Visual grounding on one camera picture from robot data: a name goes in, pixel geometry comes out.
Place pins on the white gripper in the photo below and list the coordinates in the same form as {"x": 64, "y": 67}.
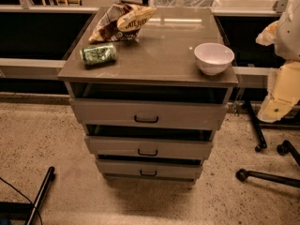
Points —
{"x": 289, "y": 37}

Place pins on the grey drawer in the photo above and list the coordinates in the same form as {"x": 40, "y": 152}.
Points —
{"x": 183, "y": 170}
{"x": 128, "y": 113}
{"x": 148, "y": 148}

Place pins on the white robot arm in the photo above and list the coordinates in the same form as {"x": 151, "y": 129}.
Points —
{"x": 287, "y": 41}

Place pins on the grey drawer cabinet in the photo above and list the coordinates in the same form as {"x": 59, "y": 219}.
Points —
{"x": 158, "y": 66}

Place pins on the grey top drawer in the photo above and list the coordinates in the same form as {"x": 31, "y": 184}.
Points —
{"x": 128, "y": 113}

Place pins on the grey bottom drawer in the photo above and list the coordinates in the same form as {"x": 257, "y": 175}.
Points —
{"x": 183, "y": 170}

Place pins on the white bowl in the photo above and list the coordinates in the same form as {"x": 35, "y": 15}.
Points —
{"x": 213, "y": 58}

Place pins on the black caster leg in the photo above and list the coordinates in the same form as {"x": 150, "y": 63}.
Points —
{"x": 287, "y": 148}

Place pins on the black wheeled base leg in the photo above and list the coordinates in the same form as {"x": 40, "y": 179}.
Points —
{"x": 243, "y": 175}

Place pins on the crumpled chip bag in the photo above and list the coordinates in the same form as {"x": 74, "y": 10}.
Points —
{"x": 122, "y": 21}

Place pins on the green soda can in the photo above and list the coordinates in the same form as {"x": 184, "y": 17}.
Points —
{"x": 98, "y": 54}

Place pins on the black stand leg left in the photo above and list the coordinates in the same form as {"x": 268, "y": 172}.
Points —
{"x": 48, "y": 179}

